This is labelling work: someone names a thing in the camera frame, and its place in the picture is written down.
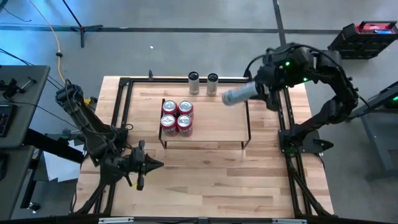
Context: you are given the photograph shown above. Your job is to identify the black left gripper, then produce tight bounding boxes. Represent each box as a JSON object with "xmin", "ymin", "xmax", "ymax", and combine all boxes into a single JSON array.
[{"xmin": 124, "ymin": 140, "xmax": 165, "ymax": 191}]

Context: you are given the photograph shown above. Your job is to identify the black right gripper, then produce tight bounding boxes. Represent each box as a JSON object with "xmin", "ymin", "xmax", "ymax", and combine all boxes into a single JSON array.
[{"xmin": 248, "ymin": 67, "xmax": 282, "ymax": 111}]

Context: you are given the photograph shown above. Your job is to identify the white Celsius drink can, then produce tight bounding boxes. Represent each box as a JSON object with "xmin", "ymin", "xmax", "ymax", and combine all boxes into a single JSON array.
[
  {"xmin": 187, "ymin": 71, "xmax": 200, "ymax": 96},
  {"xmin": 221, "ymin": 80, "xmax": 261, "ymax": 107},
  {"xmin": 206, "ymin": 72, "xmax": 219, "ymax": 97}
]

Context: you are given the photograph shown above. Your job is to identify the red Fanta soda can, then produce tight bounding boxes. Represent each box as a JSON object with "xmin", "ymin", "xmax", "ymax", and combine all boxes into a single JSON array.
[
  {"xmin": 159, "ymin": 113, "xmax": 178, "ymax": 137},
  {"xmin": 177, "ymin": 99, "xmax": 195, "ymax": 119},
  {"xmin": 176, "ymin": 113, "xmax": 193, "ymax": 138},
  {"xmin": 162, "ymin": 99, "xmax": 178, "ymax": 116}
]

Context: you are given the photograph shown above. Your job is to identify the wooden shelf with black legs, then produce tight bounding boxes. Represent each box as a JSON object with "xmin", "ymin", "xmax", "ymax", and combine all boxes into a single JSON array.
[{"xmin": 157, "ymin": 98, "xmax": 252, "ymax": 150}]

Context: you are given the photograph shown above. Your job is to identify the grey metal strip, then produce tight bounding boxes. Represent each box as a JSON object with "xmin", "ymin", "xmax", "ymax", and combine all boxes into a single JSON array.
[
  {"xmin": 272, "ymin": 218, "xmax": 308, "ymax": 224},
  {"xmin": 98, "ymin": 217, "xmax": 135, "ymax": 224}
]

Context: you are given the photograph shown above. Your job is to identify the black floor tape strip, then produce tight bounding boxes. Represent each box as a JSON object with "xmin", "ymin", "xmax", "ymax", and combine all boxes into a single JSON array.
[{"xmin": 272, "ymin": 0, "xmax": 289, "ymax": 47}]

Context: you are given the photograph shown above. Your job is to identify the white sheet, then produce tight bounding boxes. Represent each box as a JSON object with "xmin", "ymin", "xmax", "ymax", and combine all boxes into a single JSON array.
[{"xmin": 42, "ymin": 139, "xmax": 91, "ymax": 184}]

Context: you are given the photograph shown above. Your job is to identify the black support beam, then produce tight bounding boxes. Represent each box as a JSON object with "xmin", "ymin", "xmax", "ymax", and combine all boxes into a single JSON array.
[{"xmin": 23, "ymin": 128, "xmax": 85, "ymax": 165}]

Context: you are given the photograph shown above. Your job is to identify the black and red tool case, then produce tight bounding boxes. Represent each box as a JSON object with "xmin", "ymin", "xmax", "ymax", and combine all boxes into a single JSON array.
[{"xmin": 328, "ymin": 20, "xmax": 398, "ymax": 60}]

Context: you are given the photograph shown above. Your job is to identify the grey metal cart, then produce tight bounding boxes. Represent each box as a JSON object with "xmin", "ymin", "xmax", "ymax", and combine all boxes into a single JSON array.
[{"xmin": 341, "ymin": 80, "xmax": 398, "ymax": 183}]

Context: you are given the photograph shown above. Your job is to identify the grey desk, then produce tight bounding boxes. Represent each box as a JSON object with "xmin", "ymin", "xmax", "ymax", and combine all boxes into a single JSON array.
[
  {"xmin": 0, "ymin": 145, "xmax": 35, "ymax": 220},
  {"xmin": 0, "ymin": 65, "xmax": 51, "ymax": 149}
]

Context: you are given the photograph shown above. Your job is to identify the black tripod stand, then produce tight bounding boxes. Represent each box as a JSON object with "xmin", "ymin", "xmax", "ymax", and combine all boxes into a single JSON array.
[{"xmin": 61, "ymin": 0, "xmax": 104, "ymax": 49}]

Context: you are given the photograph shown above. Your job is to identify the black keyboard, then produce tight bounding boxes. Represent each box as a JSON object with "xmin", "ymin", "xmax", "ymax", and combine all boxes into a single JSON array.
[{"xmin": 0, "ymin": 104, "xmax": 11, "ymax": 138}]

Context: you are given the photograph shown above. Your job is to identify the black aluminium table frame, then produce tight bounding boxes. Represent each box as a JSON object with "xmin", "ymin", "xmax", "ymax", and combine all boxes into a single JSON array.
[{"xmin": 70, "ymin": 75, "xmax": 336, "ymax": 224}]

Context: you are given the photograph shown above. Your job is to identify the yellow extension cable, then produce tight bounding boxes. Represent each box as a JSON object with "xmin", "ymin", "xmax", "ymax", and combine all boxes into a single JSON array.
[{"xmin": 29, "ymin": 0, "xmax": 68, "ymax": 84}]

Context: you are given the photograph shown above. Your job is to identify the black clamp mount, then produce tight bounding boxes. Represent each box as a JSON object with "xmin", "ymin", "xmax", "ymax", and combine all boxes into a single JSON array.
[{"xmin": 0, "ymin": 77, "xmax": 37, "ymax": 98}]

